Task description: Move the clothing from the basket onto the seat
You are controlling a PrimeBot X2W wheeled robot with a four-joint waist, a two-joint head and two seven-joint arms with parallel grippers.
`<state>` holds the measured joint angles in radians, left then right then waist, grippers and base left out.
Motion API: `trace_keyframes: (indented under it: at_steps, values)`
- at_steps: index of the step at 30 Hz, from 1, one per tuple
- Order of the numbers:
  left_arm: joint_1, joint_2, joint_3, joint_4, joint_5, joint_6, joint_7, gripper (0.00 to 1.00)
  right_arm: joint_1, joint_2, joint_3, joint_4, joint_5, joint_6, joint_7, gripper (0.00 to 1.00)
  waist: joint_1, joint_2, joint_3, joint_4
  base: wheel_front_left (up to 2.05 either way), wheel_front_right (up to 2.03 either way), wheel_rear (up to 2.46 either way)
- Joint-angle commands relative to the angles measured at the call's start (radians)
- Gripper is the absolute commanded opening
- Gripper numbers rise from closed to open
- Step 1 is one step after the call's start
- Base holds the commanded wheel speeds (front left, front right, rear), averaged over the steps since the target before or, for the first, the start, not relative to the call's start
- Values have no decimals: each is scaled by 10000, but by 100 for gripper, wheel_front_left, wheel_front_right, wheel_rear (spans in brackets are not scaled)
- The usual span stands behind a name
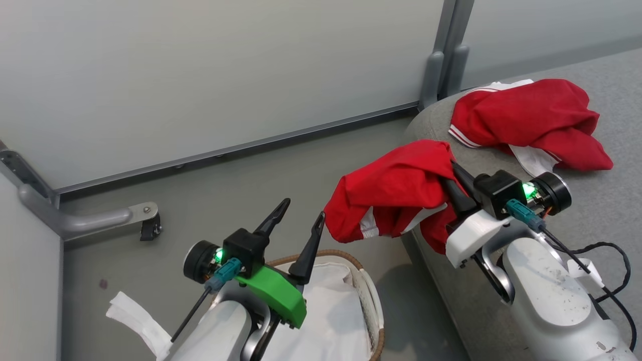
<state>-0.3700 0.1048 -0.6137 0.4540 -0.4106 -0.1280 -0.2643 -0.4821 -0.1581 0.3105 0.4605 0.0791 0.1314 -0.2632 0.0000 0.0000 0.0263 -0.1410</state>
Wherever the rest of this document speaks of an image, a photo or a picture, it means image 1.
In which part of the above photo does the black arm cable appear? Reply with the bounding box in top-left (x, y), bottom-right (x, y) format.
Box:
top-left (171, 258), bottom-right (242, 344)
top-left (506, 199), bottom-right (637, 351)

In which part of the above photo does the wicker laundry basket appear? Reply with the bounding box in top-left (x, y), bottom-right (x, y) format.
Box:
top-left (266, 249), bottom-right (386, 361)

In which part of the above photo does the white cable tag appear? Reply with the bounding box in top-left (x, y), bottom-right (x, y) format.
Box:
top-left (567, 258), bottom-right (605, 294)

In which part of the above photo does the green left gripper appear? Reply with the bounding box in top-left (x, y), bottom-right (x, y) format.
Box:
top-left (235, 198), bottom-right (326, 330)

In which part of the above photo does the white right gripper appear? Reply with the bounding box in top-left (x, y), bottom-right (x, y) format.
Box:
top-left (441, 160), bottom-right (518, 269)

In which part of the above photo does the grey upright partition foot tube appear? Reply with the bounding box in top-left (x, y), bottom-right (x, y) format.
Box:
top-left (419, 50), bottom-right (445, 111)
top-left (444, 44), bottom-right (470, 98)

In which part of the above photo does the red garment with white trim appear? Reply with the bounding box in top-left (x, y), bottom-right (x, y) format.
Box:
top-left (324, 139), bottom-right (459, 255)
top-left (448, 78), bottom-right (614, 177)

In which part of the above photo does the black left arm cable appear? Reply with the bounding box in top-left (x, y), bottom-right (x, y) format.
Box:
top-left (171, 258), bottom-right (242, 344)

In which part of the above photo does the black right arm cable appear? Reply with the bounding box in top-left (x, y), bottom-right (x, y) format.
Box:
top-left (506, 199), bottom-right (637, 351)

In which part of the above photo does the black caster bracket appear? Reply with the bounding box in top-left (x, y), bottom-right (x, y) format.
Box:
top-left (139, 213), bottom-right (163, 242)

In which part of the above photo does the grey curved partition foot tube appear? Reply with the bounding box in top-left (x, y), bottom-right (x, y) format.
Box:
top-left (19, 185), bottom-right (160, 240)

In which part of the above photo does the white fabric basket liner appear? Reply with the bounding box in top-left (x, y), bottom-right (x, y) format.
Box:
top-left (261, 256), bottom-right (384, 361)

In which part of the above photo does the grey metal partition upright post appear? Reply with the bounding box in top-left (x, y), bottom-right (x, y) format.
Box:
top-left (435, 0), bottom-right (475, 98)

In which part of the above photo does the grey metal partition base rail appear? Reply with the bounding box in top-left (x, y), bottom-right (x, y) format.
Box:
top-left (54, 102), bottom-right (419, 197)

